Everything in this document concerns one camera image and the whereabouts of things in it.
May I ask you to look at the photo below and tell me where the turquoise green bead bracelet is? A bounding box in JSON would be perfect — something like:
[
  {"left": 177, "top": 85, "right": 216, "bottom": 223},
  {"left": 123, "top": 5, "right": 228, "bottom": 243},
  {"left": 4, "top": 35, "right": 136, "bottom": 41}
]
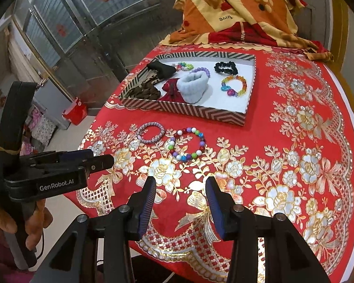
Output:
[{"left": 173, "top": 61, "right": 194, "bottom": 72}]

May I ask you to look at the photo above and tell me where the black bead bracelet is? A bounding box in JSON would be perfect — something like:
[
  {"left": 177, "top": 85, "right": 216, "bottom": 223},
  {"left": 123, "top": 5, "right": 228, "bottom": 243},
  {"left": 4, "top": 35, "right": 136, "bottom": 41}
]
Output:
[{"left": 213, "top": 61, "right": 239, "bottom": 76}]

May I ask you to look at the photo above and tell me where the rainbow translucent bead bracelet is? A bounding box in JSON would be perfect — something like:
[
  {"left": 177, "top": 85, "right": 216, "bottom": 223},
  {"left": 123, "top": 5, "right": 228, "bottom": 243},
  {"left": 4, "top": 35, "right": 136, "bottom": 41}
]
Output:
[{"left": 220, "top": 75, "right": 248, "bottom": 97}]

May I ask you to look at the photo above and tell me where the red velvet bow clip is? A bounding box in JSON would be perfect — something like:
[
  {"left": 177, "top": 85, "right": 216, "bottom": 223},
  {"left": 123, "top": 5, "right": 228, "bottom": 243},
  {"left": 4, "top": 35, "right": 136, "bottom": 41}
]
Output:
[{"left": 158, "top": 78, "right": 185, "bottom": 103}]

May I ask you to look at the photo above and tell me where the purple bead bracelet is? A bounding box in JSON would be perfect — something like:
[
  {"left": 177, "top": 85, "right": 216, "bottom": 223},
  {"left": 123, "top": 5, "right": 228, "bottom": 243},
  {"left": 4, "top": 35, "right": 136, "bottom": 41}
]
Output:
[{"left": 190, "top": 66, "right": 211, "bottom": 79}]

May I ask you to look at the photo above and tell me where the red floral tablecloth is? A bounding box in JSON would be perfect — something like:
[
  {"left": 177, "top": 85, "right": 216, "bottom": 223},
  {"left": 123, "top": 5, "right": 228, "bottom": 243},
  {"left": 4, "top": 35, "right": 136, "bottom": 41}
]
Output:
[{"left": 68, "top": 47, "right": 354, "bottom": 282}]

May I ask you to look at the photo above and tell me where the red box on floor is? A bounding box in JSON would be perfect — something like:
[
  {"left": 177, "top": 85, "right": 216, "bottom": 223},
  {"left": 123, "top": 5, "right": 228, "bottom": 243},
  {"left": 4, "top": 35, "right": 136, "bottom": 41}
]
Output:
[{"left": 62, "top": 97, "right": 87, "bottom": 126}]

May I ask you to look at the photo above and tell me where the striped white tray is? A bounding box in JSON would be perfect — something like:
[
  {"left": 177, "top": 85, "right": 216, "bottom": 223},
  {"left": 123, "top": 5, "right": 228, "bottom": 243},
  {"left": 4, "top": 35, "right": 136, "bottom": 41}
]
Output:
[{"left": 119, "top": 50, "right": 256, "bottom": 126}]

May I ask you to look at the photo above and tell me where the orange red patterned blanket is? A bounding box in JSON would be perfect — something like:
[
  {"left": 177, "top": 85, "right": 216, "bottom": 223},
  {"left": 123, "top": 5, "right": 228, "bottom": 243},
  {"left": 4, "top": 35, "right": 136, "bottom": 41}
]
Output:
[{"left": 161, "top": 0, "right": 333, "bottom": 61}]

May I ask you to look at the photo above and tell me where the person's left hand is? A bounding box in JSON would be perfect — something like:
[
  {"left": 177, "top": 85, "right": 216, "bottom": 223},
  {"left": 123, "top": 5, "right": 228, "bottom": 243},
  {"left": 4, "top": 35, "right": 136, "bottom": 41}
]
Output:
[{"left": 0, "top": 198, "right": 54, "bottom": 251}]

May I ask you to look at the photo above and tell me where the multicolour round bead bracelet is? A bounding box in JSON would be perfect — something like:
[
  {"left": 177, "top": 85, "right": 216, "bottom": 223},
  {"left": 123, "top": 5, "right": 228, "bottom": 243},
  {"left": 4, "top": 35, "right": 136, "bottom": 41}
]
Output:
[{"left": 167, "top": 126, "right": 207, "bottom": 162}]

